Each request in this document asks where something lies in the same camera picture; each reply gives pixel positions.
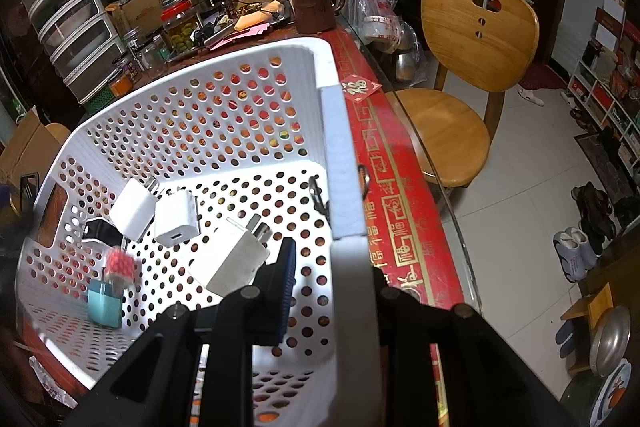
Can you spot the red printed tablecloth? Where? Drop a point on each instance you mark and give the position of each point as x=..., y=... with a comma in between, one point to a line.
x=405, y=217

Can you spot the metal pot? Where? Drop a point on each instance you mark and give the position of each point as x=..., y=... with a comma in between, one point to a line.
x=406, y=59

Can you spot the orange small jar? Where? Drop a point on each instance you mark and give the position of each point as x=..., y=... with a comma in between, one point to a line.
x=121, y=84

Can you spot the red lid glass jar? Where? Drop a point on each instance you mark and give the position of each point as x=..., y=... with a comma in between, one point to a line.
x=180, y=29

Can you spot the dark shoes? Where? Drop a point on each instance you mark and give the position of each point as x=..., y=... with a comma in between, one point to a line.
x=592, y=207

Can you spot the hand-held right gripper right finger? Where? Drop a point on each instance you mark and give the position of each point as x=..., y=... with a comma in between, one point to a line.
x=415, y=337

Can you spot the open cardboard box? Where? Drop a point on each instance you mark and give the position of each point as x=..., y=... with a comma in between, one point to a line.
x=25, y=142

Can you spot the dark red door mat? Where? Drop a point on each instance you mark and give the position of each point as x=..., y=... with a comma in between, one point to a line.
x=544, y=77

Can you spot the clear plastic bag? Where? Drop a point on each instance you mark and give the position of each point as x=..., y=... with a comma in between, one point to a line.
x=367, y=2

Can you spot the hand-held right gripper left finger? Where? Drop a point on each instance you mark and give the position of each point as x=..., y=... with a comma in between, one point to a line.
x=285, y=287

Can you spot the brown cardboard box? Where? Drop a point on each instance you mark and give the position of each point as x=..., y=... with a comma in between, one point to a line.
x=142, y=7

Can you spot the black phone stand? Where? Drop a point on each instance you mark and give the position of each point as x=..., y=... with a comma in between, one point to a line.
x=27, y=192

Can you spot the pink dotted charger plug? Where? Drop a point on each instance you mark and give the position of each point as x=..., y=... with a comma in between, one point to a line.
x=120, y=264

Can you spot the metal pot lid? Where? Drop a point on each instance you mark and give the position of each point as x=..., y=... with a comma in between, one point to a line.
x=610, y=341

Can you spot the wooden chair with holes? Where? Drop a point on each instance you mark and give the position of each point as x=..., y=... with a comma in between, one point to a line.
x=480, y=72

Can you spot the green plastic tray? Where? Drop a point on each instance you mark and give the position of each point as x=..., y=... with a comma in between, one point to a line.
x=97, y=99

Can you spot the black clip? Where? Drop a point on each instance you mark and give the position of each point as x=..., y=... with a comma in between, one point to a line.
x=318, y=197

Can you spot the red paper square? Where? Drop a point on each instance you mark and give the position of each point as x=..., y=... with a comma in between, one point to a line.
x=360, y=88

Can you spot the teal charger plug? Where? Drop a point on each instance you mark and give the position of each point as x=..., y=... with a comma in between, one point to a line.
x=105, y=305

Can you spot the white plastic drawer unit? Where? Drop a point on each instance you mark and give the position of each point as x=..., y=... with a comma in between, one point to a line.
x=65, y=22

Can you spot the white shoe rack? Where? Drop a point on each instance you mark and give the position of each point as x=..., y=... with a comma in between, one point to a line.
x=607, y=77

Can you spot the white perforated plastic basket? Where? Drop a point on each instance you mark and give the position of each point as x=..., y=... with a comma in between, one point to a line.
x=210, y=117

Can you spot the grey shoes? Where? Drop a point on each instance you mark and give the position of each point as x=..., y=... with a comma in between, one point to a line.
x=575, y=253

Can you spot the black and white charger plug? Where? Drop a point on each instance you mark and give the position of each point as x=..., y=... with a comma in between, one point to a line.
x=100, y=232

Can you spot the brown ceramic mug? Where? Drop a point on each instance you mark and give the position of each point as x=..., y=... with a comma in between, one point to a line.
x=311, y=6

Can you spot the white slipper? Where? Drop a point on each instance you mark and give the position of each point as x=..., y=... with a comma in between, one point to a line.
x=530, y=95

